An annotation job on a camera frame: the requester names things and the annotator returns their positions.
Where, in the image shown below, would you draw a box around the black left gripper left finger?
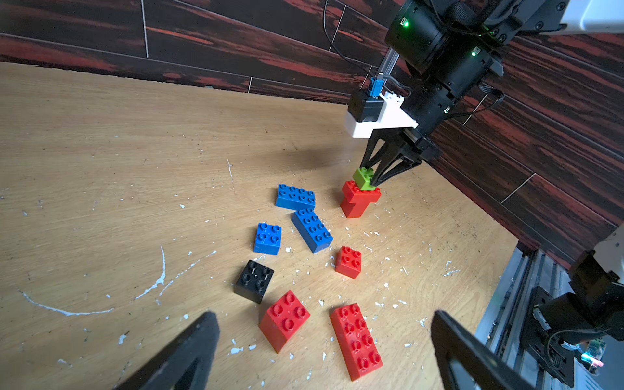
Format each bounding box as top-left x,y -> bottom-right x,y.
118,311 -> 220,389

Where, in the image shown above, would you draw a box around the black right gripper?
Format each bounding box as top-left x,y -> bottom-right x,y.
360,128 -> 441,187

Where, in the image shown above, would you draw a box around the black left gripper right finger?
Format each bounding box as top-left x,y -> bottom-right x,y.
431,310 -> 533,389

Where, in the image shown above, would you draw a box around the green square brick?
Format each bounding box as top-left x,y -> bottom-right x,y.
353,167 -> 377,191

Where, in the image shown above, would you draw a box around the red long brick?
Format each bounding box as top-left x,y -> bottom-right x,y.
342,180 -> 382,203
330,304 -> 383,381

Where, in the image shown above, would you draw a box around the small red base brick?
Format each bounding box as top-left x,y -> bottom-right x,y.
341,199 -> 370,219

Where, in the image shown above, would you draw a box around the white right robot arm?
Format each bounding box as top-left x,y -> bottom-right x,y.
345,1 -> 623,187

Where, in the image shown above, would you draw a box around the aluminium front base rails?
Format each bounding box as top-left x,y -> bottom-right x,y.
476,250 -> 611,389

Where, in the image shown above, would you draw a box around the blue long brick far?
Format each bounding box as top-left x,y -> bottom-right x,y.
276,184 -> 316,211

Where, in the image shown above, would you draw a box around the blue long brick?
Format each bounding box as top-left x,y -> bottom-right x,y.
276,184 -> 316,211
291,207 -> 333,254

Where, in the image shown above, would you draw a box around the blue long brick near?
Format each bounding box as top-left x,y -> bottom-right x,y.
291,207 -> 333,254

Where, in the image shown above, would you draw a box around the small red square brick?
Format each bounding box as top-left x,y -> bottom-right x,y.
335,245 -> 362,279

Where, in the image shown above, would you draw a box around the red tall square brick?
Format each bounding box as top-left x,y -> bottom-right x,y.
259,290 -> 310,354

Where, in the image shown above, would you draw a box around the black square brick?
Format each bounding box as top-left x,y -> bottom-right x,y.
234,260 -> 274,304

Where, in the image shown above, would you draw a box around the small blue square brick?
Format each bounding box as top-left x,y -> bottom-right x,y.
253,223 -> 282,255

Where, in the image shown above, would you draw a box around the aluminium frame rail right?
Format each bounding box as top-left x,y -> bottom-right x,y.
368,47 -> 406,97

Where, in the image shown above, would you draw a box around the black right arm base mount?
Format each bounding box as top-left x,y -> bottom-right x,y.
520,233 -> 623,387

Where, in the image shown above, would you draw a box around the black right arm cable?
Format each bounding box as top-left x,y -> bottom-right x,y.
321,0 -> 391,74

